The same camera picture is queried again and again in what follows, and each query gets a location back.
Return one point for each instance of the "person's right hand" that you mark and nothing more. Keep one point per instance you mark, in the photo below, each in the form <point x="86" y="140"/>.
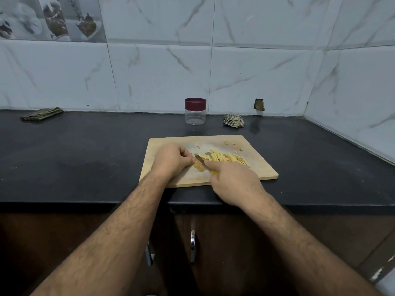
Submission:
<point x="237" y="185"/>

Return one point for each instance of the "person's left hand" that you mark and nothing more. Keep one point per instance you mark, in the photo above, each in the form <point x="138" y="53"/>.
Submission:
<point x="170" y="161"/>

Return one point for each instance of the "pile of ginger strips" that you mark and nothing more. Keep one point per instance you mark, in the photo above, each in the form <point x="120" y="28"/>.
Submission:
<point x="231" y="158"/>

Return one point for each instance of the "wooden cutting board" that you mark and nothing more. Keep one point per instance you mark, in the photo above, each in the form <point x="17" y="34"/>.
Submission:
<point x="262" y="169"/>

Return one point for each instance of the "clear jar maroon lid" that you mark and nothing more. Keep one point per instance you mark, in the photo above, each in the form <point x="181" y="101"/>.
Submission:
<point x="195" y="118"/>

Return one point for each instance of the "person's right forearm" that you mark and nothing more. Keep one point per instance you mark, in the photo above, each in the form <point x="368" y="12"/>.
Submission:
<point x="315" y="249"/>

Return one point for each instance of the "person's left forearm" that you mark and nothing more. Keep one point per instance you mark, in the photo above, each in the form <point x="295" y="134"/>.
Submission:
<point x="99" y="246"/>

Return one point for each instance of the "small ginger peel scraps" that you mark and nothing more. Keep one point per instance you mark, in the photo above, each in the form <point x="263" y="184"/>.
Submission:
<point x="233" y="145"/>

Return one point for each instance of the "black countertop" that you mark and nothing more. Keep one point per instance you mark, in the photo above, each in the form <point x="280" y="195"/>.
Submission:
<point x="62" y="160"/>

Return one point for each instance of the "crumpled patterned cloth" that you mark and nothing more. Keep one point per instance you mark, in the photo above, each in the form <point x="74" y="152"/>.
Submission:
<point x="234" y="120"/>

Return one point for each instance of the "folded green cloth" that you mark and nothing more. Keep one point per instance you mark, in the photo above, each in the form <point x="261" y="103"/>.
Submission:
<point x="42" y="114"/>

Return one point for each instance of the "brown wooden cabinet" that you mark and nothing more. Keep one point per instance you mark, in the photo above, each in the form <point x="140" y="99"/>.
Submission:
<point x="62" y="252"/>

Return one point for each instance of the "decorative picture tiles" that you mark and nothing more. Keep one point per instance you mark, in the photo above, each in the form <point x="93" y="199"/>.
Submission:
<point x="52" y="16"/>

